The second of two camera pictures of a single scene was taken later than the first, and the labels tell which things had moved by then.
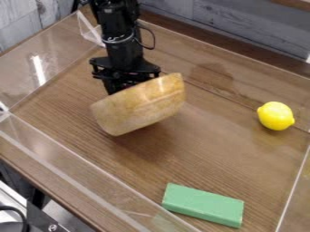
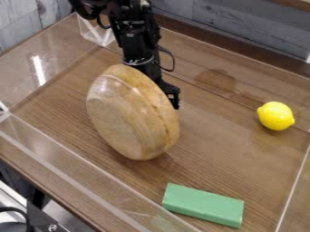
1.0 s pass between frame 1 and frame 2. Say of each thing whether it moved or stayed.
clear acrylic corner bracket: stayed
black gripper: moved
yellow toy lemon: stayed
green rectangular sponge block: stayed
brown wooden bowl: moved
